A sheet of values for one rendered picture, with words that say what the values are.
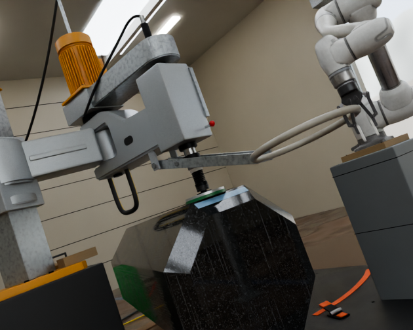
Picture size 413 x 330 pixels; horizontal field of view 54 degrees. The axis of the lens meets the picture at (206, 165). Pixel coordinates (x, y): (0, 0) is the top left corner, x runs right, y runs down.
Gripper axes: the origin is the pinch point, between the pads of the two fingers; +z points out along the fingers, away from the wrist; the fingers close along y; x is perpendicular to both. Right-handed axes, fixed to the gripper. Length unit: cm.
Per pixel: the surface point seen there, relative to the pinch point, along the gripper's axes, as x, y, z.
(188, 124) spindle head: -8, 75, -42
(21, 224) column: 25, 172, -30
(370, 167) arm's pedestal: -60, 12, 13
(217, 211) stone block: -6, 77, 5
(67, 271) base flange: 21, 157, 2
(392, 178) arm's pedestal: -57, 4, 23
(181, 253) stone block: 12, 93, 16
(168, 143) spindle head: -5, 88, -37
